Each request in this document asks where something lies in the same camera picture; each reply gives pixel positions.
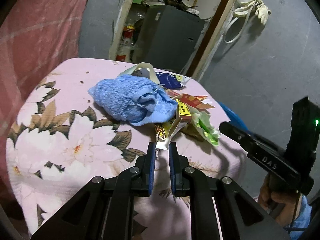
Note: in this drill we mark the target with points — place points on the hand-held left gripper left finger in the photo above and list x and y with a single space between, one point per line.
151 168

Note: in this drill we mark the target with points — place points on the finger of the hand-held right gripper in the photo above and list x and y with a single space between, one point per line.
233 132

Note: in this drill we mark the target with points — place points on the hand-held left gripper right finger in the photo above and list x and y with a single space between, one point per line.
172 168

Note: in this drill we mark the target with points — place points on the blue plastic bin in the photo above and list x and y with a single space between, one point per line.
235 115

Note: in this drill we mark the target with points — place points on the yellow silver snack wrapper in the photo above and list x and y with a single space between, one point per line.
162 142

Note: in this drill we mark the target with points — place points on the red cardboard pack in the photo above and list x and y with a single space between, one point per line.
192 100

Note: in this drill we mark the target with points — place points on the person's right forearm blue sleeve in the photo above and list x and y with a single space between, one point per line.
301 217

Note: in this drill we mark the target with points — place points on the person's right hand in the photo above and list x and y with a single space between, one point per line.
282 205

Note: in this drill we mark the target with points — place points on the green white crumpled wrapper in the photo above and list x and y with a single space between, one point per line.
205 127

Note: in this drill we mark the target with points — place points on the yellow red small carton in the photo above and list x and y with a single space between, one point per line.
183 113

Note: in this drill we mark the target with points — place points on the blue terry towel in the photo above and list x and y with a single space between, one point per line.
125 97

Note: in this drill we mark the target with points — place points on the blue snack wrapper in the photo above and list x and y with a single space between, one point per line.
168 80

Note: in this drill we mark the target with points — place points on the cream paper bag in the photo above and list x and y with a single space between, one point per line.
151 74

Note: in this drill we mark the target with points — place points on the grey refrigerator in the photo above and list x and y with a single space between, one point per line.
170 40

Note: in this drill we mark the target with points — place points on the red label plastic bottle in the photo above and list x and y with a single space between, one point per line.
124 47

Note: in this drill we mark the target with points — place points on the white work gloves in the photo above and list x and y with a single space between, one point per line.
262 11

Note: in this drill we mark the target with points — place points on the dark metal pan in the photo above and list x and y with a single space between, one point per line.
178 2

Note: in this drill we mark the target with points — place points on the red checked cloth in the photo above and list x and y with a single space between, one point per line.
37 42

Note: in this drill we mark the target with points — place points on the wooden door frame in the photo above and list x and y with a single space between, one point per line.
220 17

